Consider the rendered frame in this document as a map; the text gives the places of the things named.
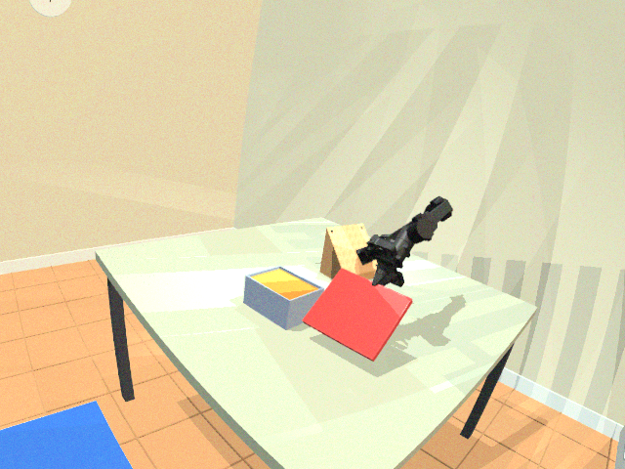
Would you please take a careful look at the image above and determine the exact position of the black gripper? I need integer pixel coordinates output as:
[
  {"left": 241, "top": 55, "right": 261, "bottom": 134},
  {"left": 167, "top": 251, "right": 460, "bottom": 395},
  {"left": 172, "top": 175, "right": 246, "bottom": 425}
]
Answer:
[{"left": 372, "top": 238, "right": 411, "bottom": 287}]

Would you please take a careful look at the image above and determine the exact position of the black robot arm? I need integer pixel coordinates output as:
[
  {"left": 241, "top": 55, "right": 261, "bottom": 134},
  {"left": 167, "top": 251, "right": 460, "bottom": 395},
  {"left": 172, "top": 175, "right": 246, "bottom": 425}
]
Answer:
[{"left": 356, "top": 196, "right": 453, "bottom": 266}]

